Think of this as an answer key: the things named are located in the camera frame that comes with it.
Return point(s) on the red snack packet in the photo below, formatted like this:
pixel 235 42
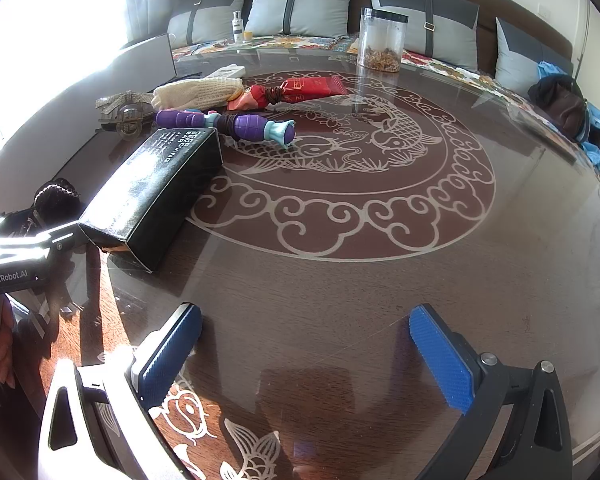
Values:
pixel 310 88

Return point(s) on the clear plastic jar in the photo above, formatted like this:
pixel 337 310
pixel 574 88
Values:
pixel 380 35

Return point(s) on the grey two-tone pillow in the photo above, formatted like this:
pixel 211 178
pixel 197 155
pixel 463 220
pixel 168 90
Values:
pixel 440 30
pixel 525 55
pixel 210 20
pixel 300 10

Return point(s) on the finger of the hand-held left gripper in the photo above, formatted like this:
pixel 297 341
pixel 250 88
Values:
pixel 62 239

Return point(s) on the dark bag with blue cloth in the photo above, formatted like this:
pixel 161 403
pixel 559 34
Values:
pixel 597 125

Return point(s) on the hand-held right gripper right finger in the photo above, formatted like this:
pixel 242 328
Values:
pixel 440 360

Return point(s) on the patterned glass desktop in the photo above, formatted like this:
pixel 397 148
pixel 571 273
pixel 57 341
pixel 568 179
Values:
pixel 355 285

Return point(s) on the black cardboard box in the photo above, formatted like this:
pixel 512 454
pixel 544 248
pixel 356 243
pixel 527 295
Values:
pixel 145 200

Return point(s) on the white wall socket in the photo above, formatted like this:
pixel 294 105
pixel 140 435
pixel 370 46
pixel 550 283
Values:
pixel 545 10

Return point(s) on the cream knitted glove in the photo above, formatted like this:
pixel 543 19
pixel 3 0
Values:
pixel 195 92

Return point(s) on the white power strip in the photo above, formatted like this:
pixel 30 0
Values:
pixel 225 70

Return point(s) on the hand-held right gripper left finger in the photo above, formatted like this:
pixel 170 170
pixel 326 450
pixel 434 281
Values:
pixel 172 355

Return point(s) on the small clear bottle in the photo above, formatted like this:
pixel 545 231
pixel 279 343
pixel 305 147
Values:
pixel 238 25

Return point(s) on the grey laptop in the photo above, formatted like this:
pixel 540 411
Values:
pixel 147 60

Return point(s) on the dark brown bag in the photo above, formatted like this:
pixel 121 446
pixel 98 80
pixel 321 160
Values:
pixel 560 105

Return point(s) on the rhinestone hair clip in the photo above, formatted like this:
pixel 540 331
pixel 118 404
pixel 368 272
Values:
pixel 125 110

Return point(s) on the dark knitted pouch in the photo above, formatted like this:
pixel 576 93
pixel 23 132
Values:
pixel 57 200

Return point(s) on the purple teal toy dumbbell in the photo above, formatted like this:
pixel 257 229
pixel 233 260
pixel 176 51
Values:
pixel 250 127

